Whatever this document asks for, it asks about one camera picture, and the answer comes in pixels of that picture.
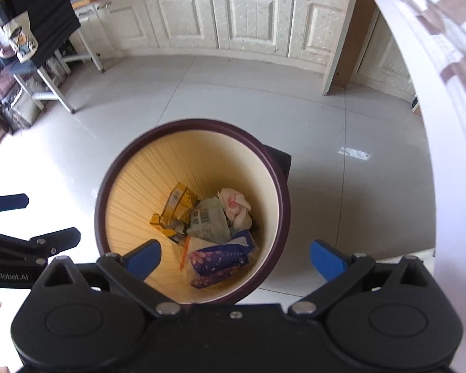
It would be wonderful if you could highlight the clear storage bag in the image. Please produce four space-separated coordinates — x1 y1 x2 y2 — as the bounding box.
0 85 43 131

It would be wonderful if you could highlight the brown white checkered tablecloth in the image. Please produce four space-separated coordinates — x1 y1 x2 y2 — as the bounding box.
367 0 466 164

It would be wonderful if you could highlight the cream cabinet with doors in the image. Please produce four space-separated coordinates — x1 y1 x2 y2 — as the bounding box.
71 0 418 102

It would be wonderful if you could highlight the green snack packet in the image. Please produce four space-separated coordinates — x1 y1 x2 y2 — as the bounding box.
186 196 232 244

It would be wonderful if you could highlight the dark cloth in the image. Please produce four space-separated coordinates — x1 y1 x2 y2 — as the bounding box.
7 0 82 67

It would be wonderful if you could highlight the beige waste bin dark rim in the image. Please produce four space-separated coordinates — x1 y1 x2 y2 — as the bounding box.
95 118 292 306

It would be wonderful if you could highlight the white plastic bag red print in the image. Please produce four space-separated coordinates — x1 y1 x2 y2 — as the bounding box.
217 187 253 231

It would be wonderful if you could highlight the pink bundle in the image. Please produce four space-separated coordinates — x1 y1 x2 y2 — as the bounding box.
0 67 16 100

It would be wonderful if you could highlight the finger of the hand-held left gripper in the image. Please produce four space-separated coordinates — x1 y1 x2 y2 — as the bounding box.
0 193 29 215
0 227 82 267

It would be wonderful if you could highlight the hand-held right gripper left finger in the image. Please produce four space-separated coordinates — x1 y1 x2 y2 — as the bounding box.
39 240 185 318

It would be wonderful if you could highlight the cartoon print tote bag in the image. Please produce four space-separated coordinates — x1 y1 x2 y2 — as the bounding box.
5 11 39 63

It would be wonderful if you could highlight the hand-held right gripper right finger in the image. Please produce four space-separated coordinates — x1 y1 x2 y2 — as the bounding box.
287 240 432 317

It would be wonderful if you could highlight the purple floral packet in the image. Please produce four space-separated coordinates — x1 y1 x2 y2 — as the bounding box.
180 229 257 289

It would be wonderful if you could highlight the yellow snack packet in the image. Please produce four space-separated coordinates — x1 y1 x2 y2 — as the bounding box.
150 181 201 242

